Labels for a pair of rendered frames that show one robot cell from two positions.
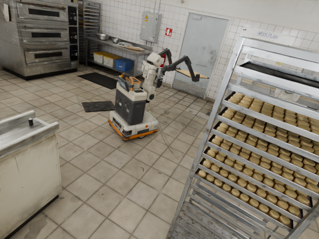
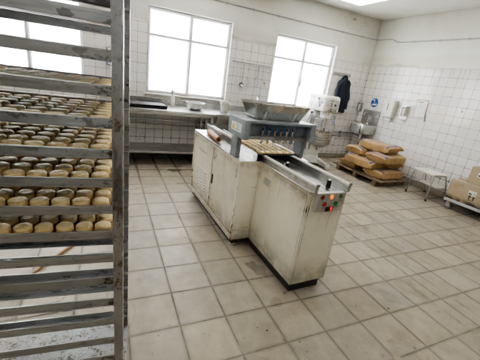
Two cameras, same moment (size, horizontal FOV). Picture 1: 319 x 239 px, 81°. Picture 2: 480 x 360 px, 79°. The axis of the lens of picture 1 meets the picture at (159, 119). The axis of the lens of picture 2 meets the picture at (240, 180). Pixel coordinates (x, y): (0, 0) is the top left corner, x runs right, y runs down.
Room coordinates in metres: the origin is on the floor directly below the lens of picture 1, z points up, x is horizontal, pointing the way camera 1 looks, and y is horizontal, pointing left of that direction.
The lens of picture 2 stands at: (2.16, -0.84, 1.49)
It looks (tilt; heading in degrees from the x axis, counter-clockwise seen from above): 19 degrees down; 133
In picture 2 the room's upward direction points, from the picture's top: 8 degrees clockwise
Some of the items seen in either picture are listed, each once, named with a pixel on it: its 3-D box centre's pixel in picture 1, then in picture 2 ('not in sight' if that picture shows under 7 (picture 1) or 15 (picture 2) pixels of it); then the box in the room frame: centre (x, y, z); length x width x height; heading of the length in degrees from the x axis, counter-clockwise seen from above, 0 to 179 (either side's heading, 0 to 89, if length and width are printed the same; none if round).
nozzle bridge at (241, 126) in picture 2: not in sight; (270, 138); (0.51, 1.27, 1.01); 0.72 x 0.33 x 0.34; 71
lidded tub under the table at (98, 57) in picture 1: (102, 57); not in sight; (5.94, 2.17, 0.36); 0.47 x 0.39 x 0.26; 157
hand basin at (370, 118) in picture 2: not in sight; (366, 123); (-0.40, 5.66, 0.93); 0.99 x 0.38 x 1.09; 158
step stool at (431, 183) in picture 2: not in sight; (428, 183); (1.23, 4.85, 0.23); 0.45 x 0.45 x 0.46; 60
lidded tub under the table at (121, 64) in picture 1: (124, 64); not in sight; (5.63, 1.38, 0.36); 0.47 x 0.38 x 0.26; 160
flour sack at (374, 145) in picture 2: not in sight; (379, 146); (0.24, 4.97, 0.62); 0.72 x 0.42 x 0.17; 165
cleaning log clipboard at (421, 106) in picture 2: not in sight; (421, 110); (0.60, 5.46, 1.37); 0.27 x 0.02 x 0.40; 158
